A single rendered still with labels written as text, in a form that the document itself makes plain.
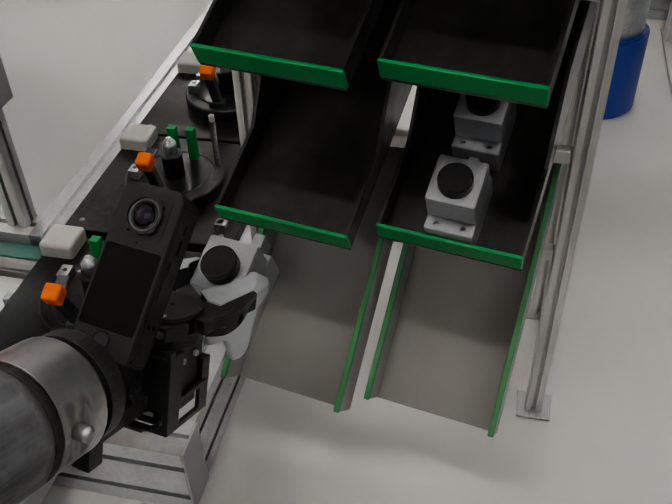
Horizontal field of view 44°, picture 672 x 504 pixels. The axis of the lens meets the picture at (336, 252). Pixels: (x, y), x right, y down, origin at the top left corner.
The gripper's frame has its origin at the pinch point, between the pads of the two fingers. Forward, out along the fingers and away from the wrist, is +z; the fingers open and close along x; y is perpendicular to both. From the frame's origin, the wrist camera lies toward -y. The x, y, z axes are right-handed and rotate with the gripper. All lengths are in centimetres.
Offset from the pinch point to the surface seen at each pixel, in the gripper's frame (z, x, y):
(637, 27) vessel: 99, 23, -21
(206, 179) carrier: 45, -28, 6
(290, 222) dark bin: 9.5, 0.9, -1.9
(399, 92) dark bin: 19.0, 6.3, -13.5
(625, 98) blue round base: 103, 23, -9
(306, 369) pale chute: 18.0, 0.8, 16.2
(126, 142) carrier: 50, -45, 4
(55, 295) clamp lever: 10.9, -25.7, 12.3
